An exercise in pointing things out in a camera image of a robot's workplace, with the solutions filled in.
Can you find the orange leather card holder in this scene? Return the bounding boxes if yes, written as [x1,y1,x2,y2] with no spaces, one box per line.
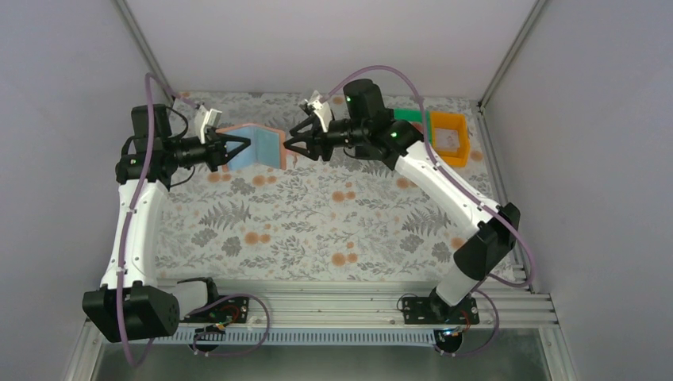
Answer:
[217,123,287,171]

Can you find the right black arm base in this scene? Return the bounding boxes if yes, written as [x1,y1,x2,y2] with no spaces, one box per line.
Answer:
[396,289,480,355]

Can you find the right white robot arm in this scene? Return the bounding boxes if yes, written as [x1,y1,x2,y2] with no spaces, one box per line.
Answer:
[284,79,521,308]

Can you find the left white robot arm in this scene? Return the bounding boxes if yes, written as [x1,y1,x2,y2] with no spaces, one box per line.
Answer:
[82,104,251,343]

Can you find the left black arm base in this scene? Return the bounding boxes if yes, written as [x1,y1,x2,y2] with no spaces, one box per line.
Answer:
[168,277,251,358]

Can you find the white card in orange bin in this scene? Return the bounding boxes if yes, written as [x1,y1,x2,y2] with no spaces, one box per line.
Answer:
[434,129,461,152]

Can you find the green plastic bin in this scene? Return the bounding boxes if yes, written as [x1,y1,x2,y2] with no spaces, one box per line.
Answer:
[391,109,432,142]

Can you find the floral table mat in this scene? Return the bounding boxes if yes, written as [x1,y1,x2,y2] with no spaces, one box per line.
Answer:
[152,91,517,283]

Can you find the orange plastic bin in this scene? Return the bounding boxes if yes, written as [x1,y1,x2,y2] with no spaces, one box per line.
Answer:
[429,111,471,167]

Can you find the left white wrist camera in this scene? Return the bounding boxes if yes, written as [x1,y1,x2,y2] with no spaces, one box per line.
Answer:
[193,104,221,144]

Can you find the aluminium mounting rail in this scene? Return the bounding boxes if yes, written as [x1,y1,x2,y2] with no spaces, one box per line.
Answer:
[83,279,560,330]

